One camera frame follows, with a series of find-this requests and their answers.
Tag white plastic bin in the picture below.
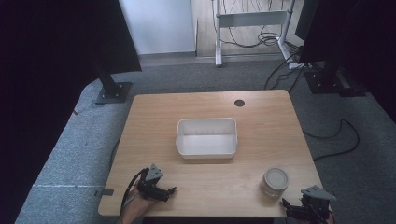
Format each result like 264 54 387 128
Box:
175 117 239 161

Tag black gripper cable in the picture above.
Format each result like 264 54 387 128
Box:
120 167 149 217

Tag white metal desk frame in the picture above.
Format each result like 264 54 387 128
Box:
212 0 297 68

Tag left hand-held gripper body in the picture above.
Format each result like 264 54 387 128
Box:
136 163 165 200

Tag person's left hand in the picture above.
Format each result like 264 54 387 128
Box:
117 188 157 224

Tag tangle of black cables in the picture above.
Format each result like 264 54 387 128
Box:
219 0 303 50

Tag person's right hand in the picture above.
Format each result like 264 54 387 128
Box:
321 208 336 224

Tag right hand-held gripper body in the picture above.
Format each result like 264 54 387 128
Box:
298 185 338 222

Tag black curtain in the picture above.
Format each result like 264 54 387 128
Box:
294 0 396 124
0 0 143 94

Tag black stand with base plate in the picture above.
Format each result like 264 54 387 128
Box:
92 59 134 105
303 61 368 98

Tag grey metal table bracket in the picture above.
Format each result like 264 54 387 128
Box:
93 188 115 198

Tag black floor cable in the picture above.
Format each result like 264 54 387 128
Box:
262 50 309 93
303 119 361 162

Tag round can with silver lid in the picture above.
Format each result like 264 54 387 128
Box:
260 167 290 199

